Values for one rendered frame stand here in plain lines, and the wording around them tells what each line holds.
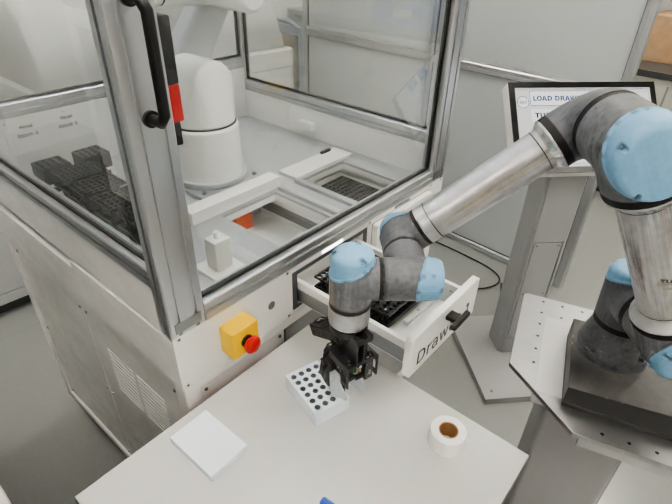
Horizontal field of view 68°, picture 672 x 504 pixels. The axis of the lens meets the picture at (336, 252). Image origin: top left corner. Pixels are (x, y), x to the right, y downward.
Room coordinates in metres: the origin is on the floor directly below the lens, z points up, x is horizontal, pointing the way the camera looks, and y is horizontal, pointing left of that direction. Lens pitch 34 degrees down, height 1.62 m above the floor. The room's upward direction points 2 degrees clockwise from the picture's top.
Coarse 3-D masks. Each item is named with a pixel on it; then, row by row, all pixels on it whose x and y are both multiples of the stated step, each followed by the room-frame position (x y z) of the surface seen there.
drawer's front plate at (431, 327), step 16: (464, 288) 0.90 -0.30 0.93; (448, 304) 0.84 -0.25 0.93; (464, 304) 0.90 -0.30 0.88; (432, 320) 0.79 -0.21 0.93; (416, 336) 0.74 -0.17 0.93; (432, 336) 0.79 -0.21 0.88; (448, 336) 0.86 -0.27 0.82; (416, 352) 0.74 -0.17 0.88; (432, 352) 0.80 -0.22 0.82; (416, 368) 0.75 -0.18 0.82
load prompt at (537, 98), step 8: (536, 96) 1.64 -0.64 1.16; (544, 96) 1.65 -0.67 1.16; (552, 96) 1.65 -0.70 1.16; (560, 96) 1.65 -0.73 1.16; (568, 96) 1.66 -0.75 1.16; (576, 96) 1.66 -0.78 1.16; (536, 104) 1.63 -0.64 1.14; (544, 104) 1.63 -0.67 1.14; (552, 104) 1.63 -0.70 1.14; (560, 104) 1.64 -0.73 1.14
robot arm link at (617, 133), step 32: (608, 96) 0.76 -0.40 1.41; (640, 96) 0.75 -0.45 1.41; (576, 128) 0.76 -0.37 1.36; (608, 128) 0.68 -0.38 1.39; (640, 128) 0.64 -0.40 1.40; (608, 160) 0.65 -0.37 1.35; (640, 160) 0.63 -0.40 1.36; (608, 192) 0.67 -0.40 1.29; (640, 192) 0.62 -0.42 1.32; (640, 224) 0.66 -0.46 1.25; (640, 256) 0.66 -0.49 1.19; (640, 288) 0.67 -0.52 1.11; (640, 320) 0.68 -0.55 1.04; (640, 352) 0.69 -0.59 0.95
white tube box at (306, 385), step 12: (300, 372) 0.76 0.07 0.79; (312, 372) 0.75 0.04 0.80; (288, 384) 0.73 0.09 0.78; (300, 384) 0.72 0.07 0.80; (312, 384) 0.72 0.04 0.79; (324, 384) 0.72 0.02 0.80; (300, 396) 0.69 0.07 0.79; (312, 396) 0.69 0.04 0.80; (324, 396) 0.69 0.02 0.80; (348, 396) 0.69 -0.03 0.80; (312, 408) 0.66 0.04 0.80; (324, 408) 0.66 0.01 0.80; (336, 408) 0.67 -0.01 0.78; (348, 408) 0.69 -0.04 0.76; (312, 420) 0.65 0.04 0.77; (324, 420) 0.65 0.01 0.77
